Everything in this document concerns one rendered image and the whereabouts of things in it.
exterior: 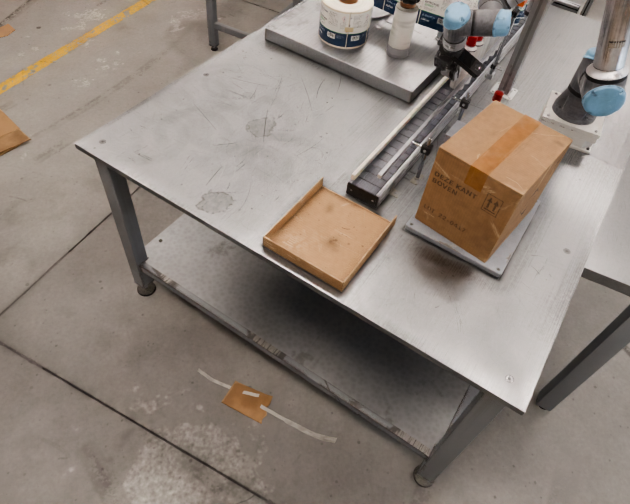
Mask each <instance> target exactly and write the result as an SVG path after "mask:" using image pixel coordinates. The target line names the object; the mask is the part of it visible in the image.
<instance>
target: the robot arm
mask: <svg viewBox="0 0 630 504"><path fill-rule="evenodd" d="M523 1H525V0H479V2H478V10H473V9H470V8H469V6H468V5H467V4H466V3H463V2H454V3H452V4H450V5H449V6H448V7H447V8H446V10H445V13H444V19H443V34H442V36H441V38H440V39H439V40H438V42H437V45H439V46H440V47H439V50H438V51H437V54H436V55H435V57H434V66H436V67H438V68H441V69H443V70H445V68H446V71H441V74H442V75H444V76H446V77H448V78H449V79H450V80H451V81H453V82H454V81H456V80H457V79H458V78H459V75H460V72H461V70H462V68H463V69H464V70H465V71H466V72H467V73H469V74H470V75H471V76H472V77H473V78H477V77H479V76H480V75H481V73H482V72H483V70H484V69H485V66H484V65H483V64H482V63H481V62H480V61H479V60H478V59H476V58H475V57H474V56H473V55H472V54H471V53H470V52H468V51H467V50H466V49H465V45H466V41H467V36H472V37H503V36H507V35H508V33H509V29H510V23H511V11H510V10H509V9H511V8H513V7H514V6H516V5H518V4H520V3H522V2H523ZM629 47H630V0H606V5H605V10H604V14H603V19H602V24H601V28H600V33H599V38H598V42H597V47H592V48H590V49H588V50H587V52H586V53H585V55H584V56H583V59H582V61H581V63H580V64H579V66H578V68H577V70H576V72H575V74H574V76H573V78H572V80H571V82H570V84H569V85H568V87H567V88H566V89H565V90H564V91H563V92H562V93H561V94H560V95H559V96H558V97H557V98H556V99H555V101H554V103H553V105H552V110H553V112H554V113H555V114H556V115H557V116H558V117H559V118H561V119H562V120H564V121H566V122H569V123H572V124H575V125H590V124H592V123H593V122H594V121H595V119H596V117H602V116H608V115H611V114H613V113H614V112H616V111H618V110H619V109H620V108H621V107H622V106H623V105H624V103H625V101H626V92H625V85H626V81H627V77H628V73H629V68H628V67H627V66H626V65H625V62H626V59H627V55H628V51H629ZM438 52H439V53H438Z"/></svg>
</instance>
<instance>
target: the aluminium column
mask: <svg viewBox="0 0 630 504"><path fill-rule="evenodd" d="M550 1H551V0H534V3H533V5H532V7H531V10H530V12H529V15H528V17H527V20H526V22H525V24H524V27H523V29H522V32H521V34H520V36H519V39H518V41H517V44H516V46H515V48H514V51H513V53H512V56H511V58H510V60H509V63H508V65H507V68H506V70H505V72H504V75H503V77H502V80H501V82H500V85H499V87H498V89H497V90H500V91H502V92H503V93H504V94H505V95H508V94H509V93H510V92H511V90H512V88H513V85H514V83H515V81H516V79H517V76H518V74H519V72H520V70H521V67H522V65H523V63H524V60H525V58H526V56H527V54H528V51H529V49H530V47H531V45H532V42H533V40H534V38H535V35H536V33H537V31H538V29H539V26H540V24H541V22H542V20H543V17H544V15H545V13H546V10H547V8H548V6H549V4H550Z"/></svg>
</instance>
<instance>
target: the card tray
mask: <svg viewBox="0 0 630 504"><path fill-rule="evenodd" d="M323 178H324V177H322V178H321V179H320V180H319V181H318V182H317V183H316V184H315V185H314V186H313V187H312V188H311V189H310V190H309V191H308V192H307V193H306V194H305V195H304V196H303V197H302V198H301V199H300V200H299V201H298V202H297V203H296V204H295V205H294V206H293V207H292V208H291V209H290V210H289V211H288V212H287V213H286V214H285V215H284V216H283V217H282V218H281V219H280V220H279V221H278V222H277V223H276V224H275V225H274V226H273V227H272V228H271V229H270V230H269V231H268V232H267V233H266V234H265V235H264V236H263V246H265V247H266V248H268V249H270V250H272V251H273V252H275V253H277V254H278V255H280V256H282V257H283V258H285V259H287V260H289V261H290V262H292V263H294V264H295V265H297V266H299V267H300V268H302V269H304V270H305V271H307V272H309V273H311V274H312V275H314V276H316V277H317V278H319V279H321V280H322V281H324V282H326V283H328V284H329V285H331V286H333V287H334V288H336V289H338V290H339V291H341V292H342V291H343V290H344V288H345V287H346V286H347V285H348V283H349V282H350V281H351V279H352V278H353V277H354V276H355V274H356V273H357V272H358V271H359V269H360V268H361V267H362V265H363V264H364V263H365V262H366V260H367V259H368V258H369V257H370V255H371V254H372V253H373V251H374V250H375V249H376V248H377V246H378V245H379V244H380V242H381V241H382V240H383V239H384V237H385V236H386V235H387V234H388V232H389V231H390V230H391V228H392V227H393V226H394V225H395V222H396V218H397V215H396V216H395V217H394V218H393V220H392V221H389V220H387V219H385V218H383V217H381V216H379V215H377V214H375V213H373V212H372V211H370V210H368V209H366V208H364V207H362V206H360V205H358V204H356V203H354V202H353V201H351V200H349V199H347V198H345V197H343V196H341V195H339V194H337V193H335V192H334V191H332V190H330V189H328V188H326V187H324V186H322V185H323Z"/></svg>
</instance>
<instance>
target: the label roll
mask: <svg viewBox="0 0 630 504"><path fill-rule="evenodd" d="M373 5H374V0H321V11H320V21H319V32H318V34H319V37H320V39H321V40H322V41H323V42H325V43H326V44H328V45H330V46H333V47H336V48H342V49H353V48H358V47H361V46H363V45H364V44H365V43H366V42H367V40H368V34H369V28H370V22H371V17H372V11H373Z"/></svg>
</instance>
